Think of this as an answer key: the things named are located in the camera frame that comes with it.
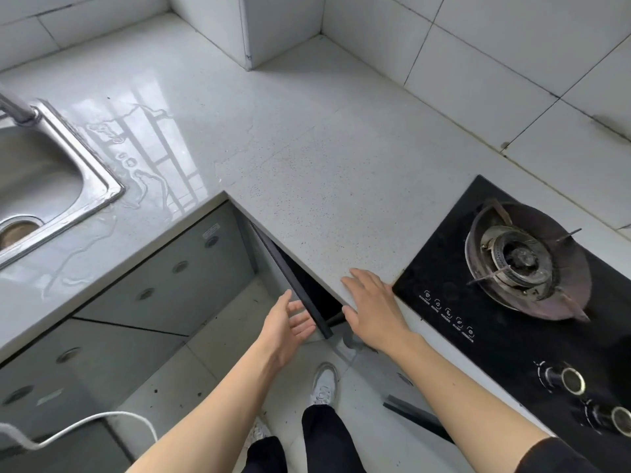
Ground person's right hand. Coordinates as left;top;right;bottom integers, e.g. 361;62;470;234
340;268;427;360

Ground person's left hand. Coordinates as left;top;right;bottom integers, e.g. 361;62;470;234
256;289;316;370

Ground grey cabinet door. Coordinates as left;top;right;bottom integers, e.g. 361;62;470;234
235;209;336;343

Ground black glass gas stove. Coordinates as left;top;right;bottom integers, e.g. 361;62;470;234
392;174;631;473

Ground chrome faucet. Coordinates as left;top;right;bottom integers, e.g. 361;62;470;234
0;91;43;126

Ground person's right forearm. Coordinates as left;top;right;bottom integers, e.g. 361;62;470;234
392;336;551;473

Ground person's left forearm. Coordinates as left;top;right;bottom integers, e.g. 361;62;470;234
126;339;287;473

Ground person's black trousers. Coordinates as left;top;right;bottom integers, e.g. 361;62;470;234
244;404;368;473

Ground stove burner with pan support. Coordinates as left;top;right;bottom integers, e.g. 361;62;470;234
464;198;592;323

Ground black and silver stove knob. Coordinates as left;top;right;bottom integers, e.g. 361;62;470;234
581;398;631;438
537;360;588;395

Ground white sneaker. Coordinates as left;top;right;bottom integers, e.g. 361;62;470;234
309;361;340;407
246;416;272;449

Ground black shirt sleeve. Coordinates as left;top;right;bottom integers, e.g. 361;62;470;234
514;436;605;473

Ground stainless steel sink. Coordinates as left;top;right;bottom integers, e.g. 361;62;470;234
0;98;127;271

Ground white cable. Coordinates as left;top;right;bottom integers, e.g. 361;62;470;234
0;411;158;451

